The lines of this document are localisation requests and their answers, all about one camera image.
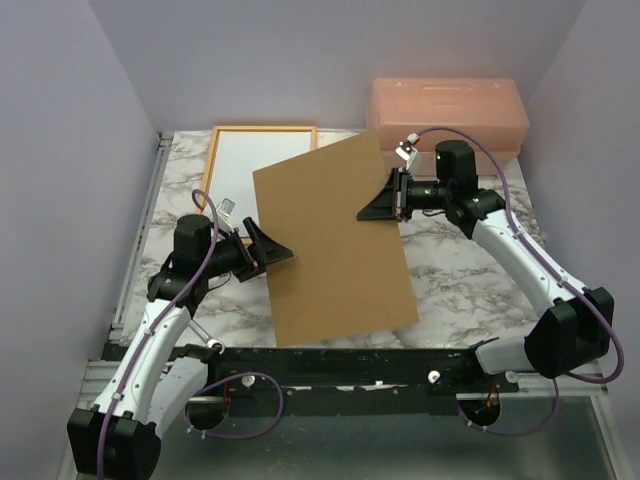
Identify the silver ratchet wrench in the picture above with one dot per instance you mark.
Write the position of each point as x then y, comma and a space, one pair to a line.
205, 337

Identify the aluminium extrusion rail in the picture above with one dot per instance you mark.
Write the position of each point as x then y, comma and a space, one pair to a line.
126, 292
99, 373

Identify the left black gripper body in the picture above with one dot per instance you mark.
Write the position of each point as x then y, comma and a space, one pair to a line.
231, 256

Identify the sunset landscape photo print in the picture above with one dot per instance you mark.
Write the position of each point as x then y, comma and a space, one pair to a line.
250, 160

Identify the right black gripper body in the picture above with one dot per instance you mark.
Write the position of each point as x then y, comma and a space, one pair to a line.
421, 195

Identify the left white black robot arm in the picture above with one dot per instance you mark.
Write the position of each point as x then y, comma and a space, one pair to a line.
119, 436

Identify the brown cardboard backing board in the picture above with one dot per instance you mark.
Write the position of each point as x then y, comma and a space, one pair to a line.
345, 277

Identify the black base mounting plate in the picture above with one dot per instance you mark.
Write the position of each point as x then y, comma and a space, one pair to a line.
349, 382

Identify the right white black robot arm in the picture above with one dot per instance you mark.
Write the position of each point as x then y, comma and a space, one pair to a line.
575, 321

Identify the aluminium extrusion rail front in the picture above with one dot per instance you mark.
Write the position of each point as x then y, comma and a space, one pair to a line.
99, 373

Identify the aluminium extrusion rail left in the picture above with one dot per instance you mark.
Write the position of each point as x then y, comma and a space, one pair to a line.
126, 292

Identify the pink translucent plastic box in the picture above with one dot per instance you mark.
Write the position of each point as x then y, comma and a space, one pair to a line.
489, 110

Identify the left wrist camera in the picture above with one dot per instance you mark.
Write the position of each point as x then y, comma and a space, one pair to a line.
224, 212

